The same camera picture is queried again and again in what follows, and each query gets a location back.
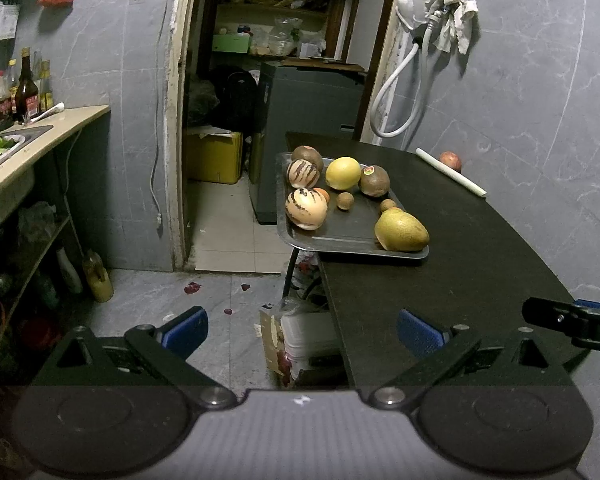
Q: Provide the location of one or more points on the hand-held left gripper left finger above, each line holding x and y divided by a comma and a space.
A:
187, 330

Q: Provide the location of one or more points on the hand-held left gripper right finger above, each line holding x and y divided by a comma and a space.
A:
420, 332

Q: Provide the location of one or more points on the metal tray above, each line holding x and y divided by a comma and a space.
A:
355, 232

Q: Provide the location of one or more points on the small brown fruit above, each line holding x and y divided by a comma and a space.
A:
388, 205
345, 200

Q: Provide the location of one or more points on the pale striped pepino melon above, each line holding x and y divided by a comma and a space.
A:
306, 210

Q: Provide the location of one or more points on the small orange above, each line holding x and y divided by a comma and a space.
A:
323, 193

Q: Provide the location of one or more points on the yellow lemon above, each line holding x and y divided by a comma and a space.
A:
343, 173

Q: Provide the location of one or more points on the dark striped pepino melon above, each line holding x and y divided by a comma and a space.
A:
302, 174

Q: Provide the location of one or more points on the yellow jug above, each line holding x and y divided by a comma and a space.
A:
99, 280

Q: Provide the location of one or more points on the clear plastic container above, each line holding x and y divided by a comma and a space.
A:
310, 337

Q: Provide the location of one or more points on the white bottle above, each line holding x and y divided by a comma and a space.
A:
70, 272

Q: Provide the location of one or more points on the red apple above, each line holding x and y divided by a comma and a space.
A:
451, 161

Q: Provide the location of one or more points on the yellow box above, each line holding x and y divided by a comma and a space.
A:
215, 157

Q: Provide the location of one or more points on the beige kitchen counter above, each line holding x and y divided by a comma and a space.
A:
75, 122

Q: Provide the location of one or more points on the dark bag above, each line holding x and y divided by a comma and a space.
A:
237, 95

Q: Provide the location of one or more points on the grey cabinet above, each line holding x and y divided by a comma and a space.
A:
305, 105

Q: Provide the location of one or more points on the metal sink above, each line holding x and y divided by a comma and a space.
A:
27, 132

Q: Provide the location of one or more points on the white spoon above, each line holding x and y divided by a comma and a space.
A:
45, 112

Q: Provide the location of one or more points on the yellow oil bottle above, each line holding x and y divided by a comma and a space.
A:
46, 87

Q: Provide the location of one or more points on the dark sauce bottle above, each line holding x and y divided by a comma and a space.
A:
27, 92

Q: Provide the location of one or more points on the green box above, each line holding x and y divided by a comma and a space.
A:
232, 43

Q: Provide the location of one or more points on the red-capped sauce bottle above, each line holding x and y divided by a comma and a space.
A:
1, 105

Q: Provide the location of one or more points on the grey rag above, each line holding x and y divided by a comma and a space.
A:
457, 17

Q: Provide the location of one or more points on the white plastic bag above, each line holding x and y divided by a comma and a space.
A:
411, 7

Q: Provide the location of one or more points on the wall tap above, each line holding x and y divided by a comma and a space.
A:
436, 19

